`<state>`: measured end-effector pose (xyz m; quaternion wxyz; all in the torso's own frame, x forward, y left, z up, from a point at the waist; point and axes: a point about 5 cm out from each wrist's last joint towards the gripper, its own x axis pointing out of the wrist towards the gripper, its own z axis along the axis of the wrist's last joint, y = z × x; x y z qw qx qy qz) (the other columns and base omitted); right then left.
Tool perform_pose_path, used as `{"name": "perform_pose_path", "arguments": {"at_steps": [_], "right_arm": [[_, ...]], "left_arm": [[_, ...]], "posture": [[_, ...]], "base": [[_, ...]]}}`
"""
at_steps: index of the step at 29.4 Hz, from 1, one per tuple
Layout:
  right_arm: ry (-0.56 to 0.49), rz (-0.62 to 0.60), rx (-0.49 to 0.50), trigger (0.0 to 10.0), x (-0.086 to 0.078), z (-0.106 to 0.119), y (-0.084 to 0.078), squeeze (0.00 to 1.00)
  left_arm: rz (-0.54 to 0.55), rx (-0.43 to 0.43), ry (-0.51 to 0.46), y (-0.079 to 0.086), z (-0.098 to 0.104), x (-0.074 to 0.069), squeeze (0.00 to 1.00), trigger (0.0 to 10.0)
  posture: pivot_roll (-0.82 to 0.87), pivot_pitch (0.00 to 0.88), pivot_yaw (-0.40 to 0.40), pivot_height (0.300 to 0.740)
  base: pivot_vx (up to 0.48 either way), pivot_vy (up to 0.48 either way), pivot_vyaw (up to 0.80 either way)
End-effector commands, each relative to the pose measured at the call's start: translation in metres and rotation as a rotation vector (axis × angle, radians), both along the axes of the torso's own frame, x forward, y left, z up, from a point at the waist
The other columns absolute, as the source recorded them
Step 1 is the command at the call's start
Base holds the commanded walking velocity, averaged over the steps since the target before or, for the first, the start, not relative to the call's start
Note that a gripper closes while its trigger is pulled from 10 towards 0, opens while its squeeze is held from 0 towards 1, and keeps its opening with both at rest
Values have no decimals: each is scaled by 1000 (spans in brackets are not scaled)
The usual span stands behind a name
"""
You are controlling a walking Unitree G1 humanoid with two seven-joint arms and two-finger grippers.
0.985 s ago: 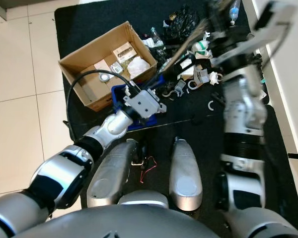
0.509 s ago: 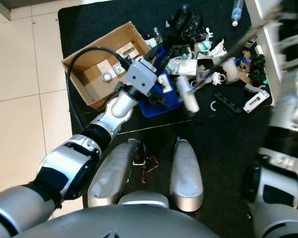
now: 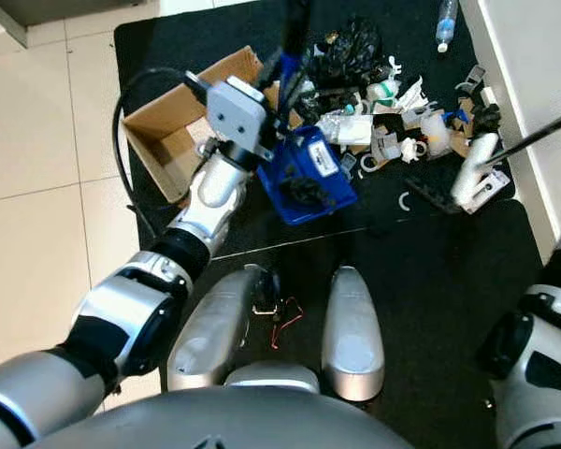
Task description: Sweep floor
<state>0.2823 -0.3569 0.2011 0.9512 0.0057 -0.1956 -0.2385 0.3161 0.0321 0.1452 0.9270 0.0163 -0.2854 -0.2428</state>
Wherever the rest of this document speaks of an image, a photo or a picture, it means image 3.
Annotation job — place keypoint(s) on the silver right robot leg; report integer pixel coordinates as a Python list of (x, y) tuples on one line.
[(352, 327)]

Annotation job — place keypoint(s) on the black floor mat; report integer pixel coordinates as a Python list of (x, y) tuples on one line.
[(439, 299)]

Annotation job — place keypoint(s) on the white and green small bottle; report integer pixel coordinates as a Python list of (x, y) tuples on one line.
[(383, 91)]

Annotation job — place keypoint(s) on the white paper card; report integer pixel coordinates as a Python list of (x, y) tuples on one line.
[(198, 123)]

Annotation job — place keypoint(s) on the silver robot leg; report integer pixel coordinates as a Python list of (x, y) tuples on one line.
[(352, 327), (215, 327)]

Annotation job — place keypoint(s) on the black plastic rubbish bag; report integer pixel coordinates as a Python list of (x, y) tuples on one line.
[(351, 51)]

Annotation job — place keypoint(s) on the white curved plastic piece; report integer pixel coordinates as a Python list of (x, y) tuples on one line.
[(402, 202)]

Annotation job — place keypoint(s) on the grey furniture base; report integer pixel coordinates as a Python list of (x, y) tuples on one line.
[(65, 11)]

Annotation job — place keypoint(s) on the clear plastic bottle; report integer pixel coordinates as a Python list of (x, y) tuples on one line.
[(447, 26)]

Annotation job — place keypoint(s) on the brown cardboard box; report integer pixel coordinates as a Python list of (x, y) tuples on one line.
[(159, 140)]

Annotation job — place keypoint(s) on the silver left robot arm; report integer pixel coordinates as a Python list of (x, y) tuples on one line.
[(145, 313)]

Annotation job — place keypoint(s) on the white broom with black stick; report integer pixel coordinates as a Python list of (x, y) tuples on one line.
[(472, 173)]

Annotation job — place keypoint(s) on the black flat strip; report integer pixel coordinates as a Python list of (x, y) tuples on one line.
[(432, 195)]

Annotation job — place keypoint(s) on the silver left robot leg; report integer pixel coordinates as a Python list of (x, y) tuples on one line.
[(215, 327)]

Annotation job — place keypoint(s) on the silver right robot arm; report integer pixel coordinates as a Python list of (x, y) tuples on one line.
[(538, 346)]

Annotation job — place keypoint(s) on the grey robot torso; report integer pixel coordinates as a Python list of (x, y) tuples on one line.
[(215, 426)]

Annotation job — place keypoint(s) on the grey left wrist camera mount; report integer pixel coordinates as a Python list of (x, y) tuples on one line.
[(236, 114)]

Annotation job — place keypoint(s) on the white round lid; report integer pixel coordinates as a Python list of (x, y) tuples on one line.
[(202, 148)]

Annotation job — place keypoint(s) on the white tape roll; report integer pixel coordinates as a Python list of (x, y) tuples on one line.
[(411, 150)]

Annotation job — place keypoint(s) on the black glove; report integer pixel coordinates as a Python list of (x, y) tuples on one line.
[(488, 118)]

